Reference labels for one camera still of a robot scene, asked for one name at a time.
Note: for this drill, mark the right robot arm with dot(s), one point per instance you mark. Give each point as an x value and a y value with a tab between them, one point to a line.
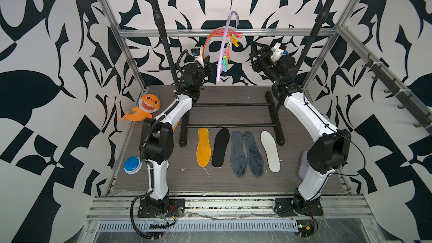
331	144

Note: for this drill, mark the orange fuzzy insole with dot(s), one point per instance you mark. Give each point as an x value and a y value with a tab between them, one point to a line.
203	151
175	126

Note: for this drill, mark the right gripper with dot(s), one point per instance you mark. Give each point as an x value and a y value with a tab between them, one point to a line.
260	53

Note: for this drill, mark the white cable duct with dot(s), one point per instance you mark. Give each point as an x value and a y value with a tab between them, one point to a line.
231	225

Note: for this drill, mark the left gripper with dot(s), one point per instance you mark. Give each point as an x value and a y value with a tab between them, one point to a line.
201	66

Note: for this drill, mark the orange shark plush toy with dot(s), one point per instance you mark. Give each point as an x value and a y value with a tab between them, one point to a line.
147	105

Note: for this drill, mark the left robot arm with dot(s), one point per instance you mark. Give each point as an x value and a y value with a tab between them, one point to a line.
157	143

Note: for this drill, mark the blue round button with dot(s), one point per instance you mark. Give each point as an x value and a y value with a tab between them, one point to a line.
132	165

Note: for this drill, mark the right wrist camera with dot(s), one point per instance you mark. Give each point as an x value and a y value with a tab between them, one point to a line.
278	50

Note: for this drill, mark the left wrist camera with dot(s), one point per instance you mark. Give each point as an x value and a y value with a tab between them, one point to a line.
197	54

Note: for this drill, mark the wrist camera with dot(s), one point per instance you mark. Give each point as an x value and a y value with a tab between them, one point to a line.
197	54
278	50

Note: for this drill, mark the black foam insole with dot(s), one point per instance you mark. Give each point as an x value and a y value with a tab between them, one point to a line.
220	145

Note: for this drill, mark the dark grey felt insole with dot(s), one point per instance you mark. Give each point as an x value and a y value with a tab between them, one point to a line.
254	159
238	159

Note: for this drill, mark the wall hook rail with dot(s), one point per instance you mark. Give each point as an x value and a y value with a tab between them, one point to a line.
407	98

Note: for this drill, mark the lilac round clip hanger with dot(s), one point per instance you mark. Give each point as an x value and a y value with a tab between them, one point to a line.
228	39

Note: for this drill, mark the grey fabric case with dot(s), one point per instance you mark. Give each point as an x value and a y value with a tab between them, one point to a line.
303	165

